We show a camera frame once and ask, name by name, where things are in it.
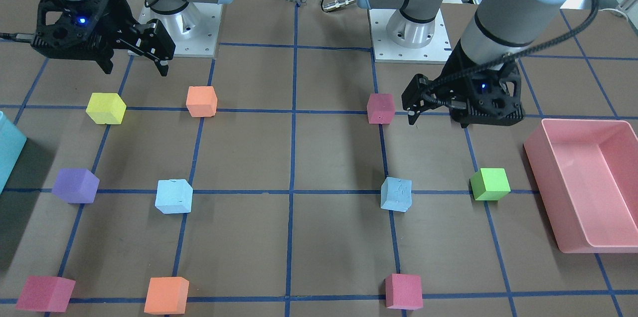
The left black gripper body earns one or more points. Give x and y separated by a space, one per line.
459 76

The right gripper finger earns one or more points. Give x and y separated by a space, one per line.
152 41

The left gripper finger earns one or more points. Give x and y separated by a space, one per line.
416 98

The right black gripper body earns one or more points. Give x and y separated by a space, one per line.
117 14

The light blue block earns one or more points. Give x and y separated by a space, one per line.
174 196
396 194

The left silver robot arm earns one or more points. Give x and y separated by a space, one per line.
500 31

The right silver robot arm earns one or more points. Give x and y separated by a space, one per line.
163 7

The magenta block near base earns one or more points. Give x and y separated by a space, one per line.
380 109

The yellow block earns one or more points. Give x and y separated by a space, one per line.
106 108

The orange block near base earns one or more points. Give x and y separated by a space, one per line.
201 102

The green block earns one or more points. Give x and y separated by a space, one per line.
490 184

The pink tray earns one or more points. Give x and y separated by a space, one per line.
587 174

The cyan tray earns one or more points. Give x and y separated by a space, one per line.
12 141

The purple block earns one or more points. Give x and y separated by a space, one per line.
76 185

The magenta block far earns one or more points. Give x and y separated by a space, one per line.
403 292
45 294

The orange block far side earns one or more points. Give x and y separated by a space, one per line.
167 296

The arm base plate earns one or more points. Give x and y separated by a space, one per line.
396 39
194 30

